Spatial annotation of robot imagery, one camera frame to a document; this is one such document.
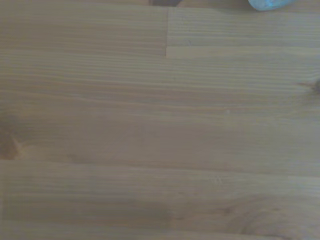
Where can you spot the clear plastic water bottle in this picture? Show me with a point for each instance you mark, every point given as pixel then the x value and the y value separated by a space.
pixel 265 3

